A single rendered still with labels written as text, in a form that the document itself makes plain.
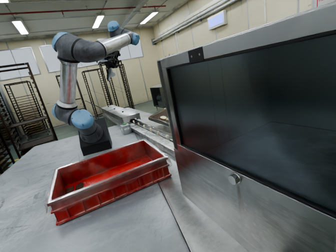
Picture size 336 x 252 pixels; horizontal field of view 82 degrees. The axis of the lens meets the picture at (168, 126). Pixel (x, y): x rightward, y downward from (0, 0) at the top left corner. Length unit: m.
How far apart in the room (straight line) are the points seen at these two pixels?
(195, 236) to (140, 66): 8.57
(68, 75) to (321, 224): 1.19
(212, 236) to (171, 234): 0.12
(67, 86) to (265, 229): 1.14
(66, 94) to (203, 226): 1.02
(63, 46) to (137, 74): 7.77
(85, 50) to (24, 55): 7.42
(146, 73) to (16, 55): 4.65
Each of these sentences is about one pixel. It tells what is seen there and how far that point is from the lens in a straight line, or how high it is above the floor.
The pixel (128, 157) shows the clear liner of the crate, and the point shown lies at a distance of 1.09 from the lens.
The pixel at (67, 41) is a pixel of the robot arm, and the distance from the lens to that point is 1.17.
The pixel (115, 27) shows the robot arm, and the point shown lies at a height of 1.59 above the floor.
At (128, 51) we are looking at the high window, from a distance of 8.88.
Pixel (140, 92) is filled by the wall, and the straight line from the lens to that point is 8.89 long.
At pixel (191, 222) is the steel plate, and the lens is 0.65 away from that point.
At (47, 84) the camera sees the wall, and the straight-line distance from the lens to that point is 8.38.
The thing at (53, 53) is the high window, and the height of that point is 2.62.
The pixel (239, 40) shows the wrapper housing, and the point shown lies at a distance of 0.35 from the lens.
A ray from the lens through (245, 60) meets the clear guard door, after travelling 0.35.
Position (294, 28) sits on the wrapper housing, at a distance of 0.30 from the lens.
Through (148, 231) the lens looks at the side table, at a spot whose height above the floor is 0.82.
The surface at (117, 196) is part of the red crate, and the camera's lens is 0.83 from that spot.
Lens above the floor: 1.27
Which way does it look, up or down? 16 degrees down
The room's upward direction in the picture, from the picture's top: 12 degrees counter-clockwise
